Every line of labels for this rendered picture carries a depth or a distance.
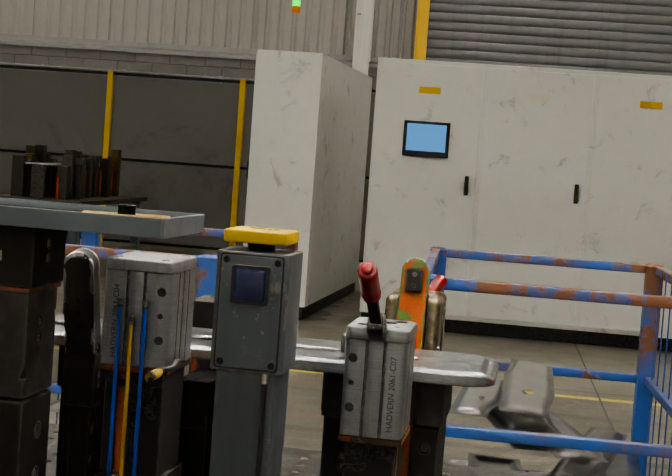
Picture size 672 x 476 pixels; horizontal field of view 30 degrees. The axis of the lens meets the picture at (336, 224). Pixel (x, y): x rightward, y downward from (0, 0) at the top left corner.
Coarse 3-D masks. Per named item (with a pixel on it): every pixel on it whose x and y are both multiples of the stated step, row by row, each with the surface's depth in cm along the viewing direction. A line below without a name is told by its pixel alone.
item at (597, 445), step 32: (448, 256) 437; (480, 256) 436; (512, 256) 435; (544, 256) 436; (448, 288) 322; (480, 288) 321; (512, 288) 320; (544, 288) 319; (640, 352) 429; (512, 384) 376; (544, 384) 384; (640, 384) 430; (512, 416) 367; (544, 416) 343; (640, 416) 430; (544, 448) 366; (576, 448) 320; (608, 448) 319; (640, 448) 318
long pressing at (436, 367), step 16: (64, 336) 148; (192, 336) 155; (208, 336) 156; (192, 352) 145; (208, 352) 145; (304, 352) 149; (320, 352) 150; (336, 352) 150; (416, 352) 155; (432, 352) 156; (448, 352) 157; (304, 368) 143; (320, 368) 143; (336, 368) 143; (416, 368) 141; (432, 368) 142; (448, 368) 145; (464, 368) 146; (480, 368) 146; (496, 368) 150; (448, 384) 140; (464, 384) 140; (480, 384) 141
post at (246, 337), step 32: (224, 256) 116; (256, 256) 115; (288, 256) 115; (224, 288) 116; (288, 288) 116; (224, 320) 116; (256, 320) 116; (288, 320) 117; (224, 352) 116; (256, 352) 116; (288, 352) 118; (224, 384) 117; (256, 384) 116; (224, 416) 117; (256, 416) 116; (224, 448) 117; (256, 448) 117
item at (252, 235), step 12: (228, 228) 116; (240, 228) 118; (252, 228) 119; (264, 228) 120; (228, 240) 116; (240, 240) 116; (252, 240) 116; (264, 240) 116; (276, 240) 115; (288, 240) 116
